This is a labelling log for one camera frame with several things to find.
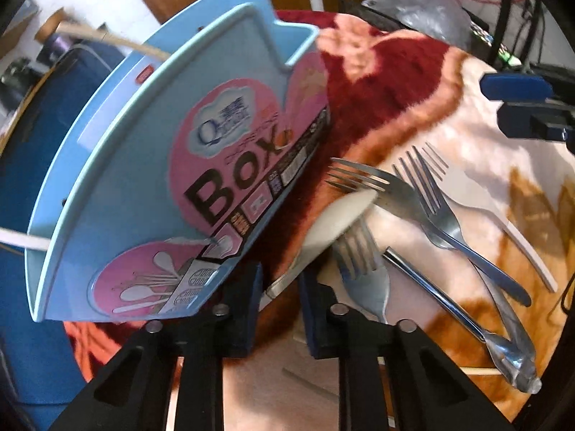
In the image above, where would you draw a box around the white plastic fork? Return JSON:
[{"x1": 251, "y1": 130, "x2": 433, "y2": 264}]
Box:
[{"x1": 420, "y1": 141, "x2": 559, "y2": 292}]

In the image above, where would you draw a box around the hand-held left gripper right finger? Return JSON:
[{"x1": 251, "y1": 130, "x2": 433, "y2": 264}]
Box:
[{"x1": 298, "y1": 271, "x2": 517, "y2": 431}]

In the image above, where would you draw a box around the white plastic stick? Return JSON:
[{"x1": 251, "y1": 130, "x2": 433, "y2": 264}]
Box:
[{"x1": 0, "y1": 228, "x2": 48, "y2": 250}]

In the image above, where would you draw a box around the light blue utensil box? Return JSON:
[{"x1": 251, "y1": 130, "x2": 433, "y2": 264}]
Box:
[{"x1": 24, "y1": 0, "x2": 333, "y2": 324}]

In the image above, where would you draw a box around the clear plastic bag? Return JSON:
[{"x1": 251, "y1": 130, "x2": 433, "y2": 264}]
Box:
[{"x1": 363, "y1": 0, "x2": 478, "y2": 51}]

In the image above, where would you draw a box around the blue lower kitchen cabinet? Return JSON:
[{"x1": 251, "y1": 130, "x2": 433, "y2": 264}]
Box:
[{"x1": 0, "y1": 47, "x2": 149, "y2": 418}]

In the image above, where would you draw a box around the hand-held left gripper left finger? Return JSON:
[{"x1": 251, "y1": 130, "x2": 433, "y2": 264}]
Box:
[{"x1": 47, "y1": 261, "x2": 264, "y2": 431}]

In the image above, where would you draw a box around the red floral blanket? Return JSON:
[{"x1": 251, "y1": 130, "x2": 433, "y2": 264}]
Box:
[{"x1": 63, "y1": 9, "x2": 575, "y2": 431}]

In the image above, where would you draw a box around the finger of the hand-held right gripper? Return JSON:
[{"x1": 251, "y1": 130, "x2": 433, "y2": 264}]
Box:
[
  {"x1": 497, "y1": 101, "x2": 575, "y2": 142},
  {"x1": 479, "y1": 73, "x2": 575, "y2": 102}
]

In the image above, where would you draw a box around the curved handle metal fork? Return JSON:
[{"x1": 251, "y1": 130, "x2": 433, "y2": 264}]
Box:
[{"x1": 326, "y1": 158, "x2": 543, "y2": 392}]

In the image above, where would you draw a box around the metal knife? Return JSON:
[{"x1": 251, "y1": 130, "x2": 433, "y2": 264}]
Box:
[{"x1": 264, "y1": 251, "x2": 315, "y2": 302}]

